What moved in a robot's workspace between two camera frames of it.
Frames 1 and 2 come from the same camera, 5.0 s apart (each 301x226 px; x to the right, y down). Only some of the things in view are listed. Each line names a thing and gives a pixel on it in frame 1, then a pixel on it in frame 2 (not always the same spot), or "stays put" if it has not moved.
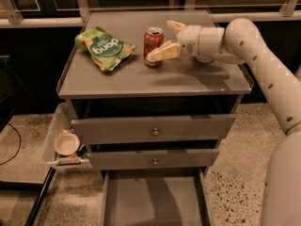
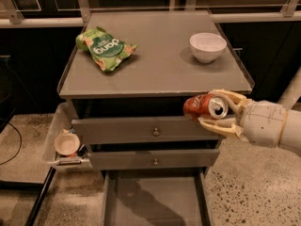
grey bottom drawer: [156, 198] stays put
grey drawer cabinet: [153, 133] stays put
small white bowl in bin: [66, 143] stays put
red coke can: [153, 38] → [206, 106]
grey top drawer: [161, 128] stays put
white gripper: [189, 40] → [263, 122]
